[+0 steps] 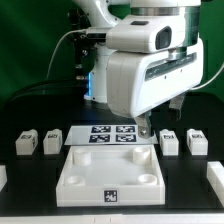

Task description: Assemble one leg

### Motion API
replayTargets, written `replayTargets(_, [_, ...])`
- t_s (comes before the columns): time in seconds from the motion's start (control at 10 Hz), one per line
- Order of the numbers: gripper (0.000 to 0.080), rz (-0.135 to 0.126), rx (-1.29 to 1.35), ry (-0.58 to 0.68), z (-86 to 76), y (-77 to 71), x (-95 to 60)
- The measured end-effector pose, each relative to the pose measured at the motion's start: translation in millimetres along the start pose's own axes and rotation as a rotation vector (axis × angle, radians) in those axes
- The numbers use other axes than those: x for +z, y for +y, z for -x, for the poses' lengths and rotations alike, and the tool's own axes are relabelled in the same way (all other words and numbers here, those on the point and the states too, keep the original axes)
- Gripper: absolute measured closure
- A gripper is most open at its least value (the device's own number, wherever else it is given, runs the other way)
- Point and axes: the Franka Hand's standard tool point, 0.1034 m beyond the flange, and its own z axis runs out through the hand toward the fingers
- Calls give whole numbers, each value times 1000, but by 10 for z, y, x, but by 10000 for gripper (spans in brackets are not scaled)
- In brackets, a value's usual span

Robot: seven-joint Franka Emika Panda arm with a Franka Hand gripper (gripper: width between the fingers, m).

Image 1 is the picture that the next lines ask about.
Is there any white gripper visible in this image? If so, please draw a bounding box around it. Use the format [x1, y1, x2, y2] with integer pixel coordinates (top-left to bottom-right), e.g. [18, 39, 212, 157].
[106, 39, 203, 138]

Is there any white square tabletop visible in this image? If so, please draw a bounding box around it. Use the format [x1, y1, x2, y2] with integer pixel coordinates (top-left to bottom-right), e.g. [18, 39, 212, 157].
[56, 145, 165, 207]

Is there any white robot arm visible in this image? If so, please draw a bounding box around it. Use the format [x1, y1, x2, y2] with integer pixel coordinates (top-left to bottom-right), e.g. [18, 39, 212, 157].
[72, 0, 203, 138]

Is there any white sheet with markers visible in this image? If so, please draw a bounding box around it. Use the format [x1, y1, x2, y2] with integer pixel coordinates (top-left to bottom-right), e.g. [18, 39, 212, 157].
[65, 125, 158, 146]

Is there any white obstacle block right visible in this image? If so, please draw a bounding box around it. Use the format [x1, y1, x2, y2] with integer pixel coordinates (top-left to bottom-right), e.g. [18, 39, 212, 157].
[207, 161, 224, 207]

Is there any white obstacle block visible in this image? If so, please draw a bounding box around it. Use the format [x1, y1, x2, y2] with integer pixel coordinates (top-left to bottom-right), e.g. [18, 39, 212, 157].
[0, 165, 7, 192]
[207, 161, 224, 207]

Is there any white obstacle block left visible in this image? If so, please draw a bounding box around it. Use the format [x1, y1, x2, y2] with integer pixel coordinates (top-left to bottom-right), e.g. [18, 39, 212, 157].
[0, 165, 7, 192]

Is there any black cable bundle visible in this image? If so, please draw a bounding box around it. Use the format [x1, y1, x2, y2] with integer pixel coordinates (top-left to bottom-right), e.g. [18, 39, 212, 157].
[0, 78, 89, 111]

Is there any white front rail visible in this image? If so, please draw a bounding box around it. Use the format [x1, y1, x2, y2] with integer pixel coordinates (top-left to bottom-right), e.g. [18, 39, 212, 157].
[0, 214, 224, 224]

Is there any black camera on stand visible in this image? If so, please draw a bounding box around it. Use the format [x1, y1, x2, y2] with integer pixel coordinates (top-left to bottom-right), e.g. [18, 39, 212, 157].
[68, 8, 106, 80]

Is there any white cable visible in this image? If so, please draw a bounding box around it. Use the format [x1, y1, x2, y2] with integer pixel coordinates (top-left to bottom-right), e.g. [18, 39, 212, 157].
[45, 29, 88, 80]

